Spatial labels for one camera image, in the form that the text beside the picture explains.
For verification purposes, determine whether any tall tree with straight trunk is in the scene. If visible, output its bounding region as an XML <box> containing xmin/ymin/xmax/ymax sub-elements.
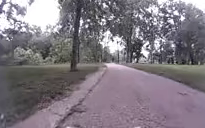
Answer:
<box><xmin>58</xmin><ymin>0</ymin><xmax>101</xmax><ymax>73</ymax></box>

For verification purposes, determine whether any pale stone kerb strip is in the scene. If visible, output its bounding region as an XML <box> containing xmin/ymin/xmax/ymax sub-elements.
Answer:
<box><xmin>9</xmin><ymin>66</ymin><xmax>108</xmax><ymax>128</ymax></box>

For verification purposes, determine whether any wood of park trees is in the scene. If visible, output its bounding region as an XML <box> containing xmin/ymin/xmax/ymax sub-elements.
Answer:
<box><xmin>104</xmin><ymin>0</ymin><xmax>205</xmax><ymax>66</ymax></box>

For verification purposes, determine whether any pinkish grey paved path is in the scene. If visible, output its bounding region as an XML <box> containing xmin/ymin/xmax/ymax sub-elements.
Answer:
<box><xmin>56</xmin><ymin>62</ymin><xmax>205</xmax><ymax>128</ymax></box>

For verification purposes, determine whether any grass with bare patches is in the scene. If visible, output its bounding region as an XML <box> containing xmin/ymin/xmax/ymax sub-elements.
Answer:
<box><xmin>0</xmin><ymin>63</ymin><xmax>106</xmax><ymax>128</ymax></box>

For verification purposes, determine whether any row of green bushes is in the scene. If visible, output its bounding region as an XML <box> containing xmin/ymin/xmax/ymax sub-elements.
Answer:
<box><xmin>0</xmin><ymin>36</ymin><xmax>73</xmax><ymax>66</ymax></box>

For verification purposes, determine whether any green lawn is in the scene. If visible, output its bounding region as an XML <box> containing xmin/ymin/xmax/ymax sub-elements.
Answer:
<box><xmin>123</xmin><ymin>62</ymin><xmax>205</xmax><ymax>98</ymax></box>

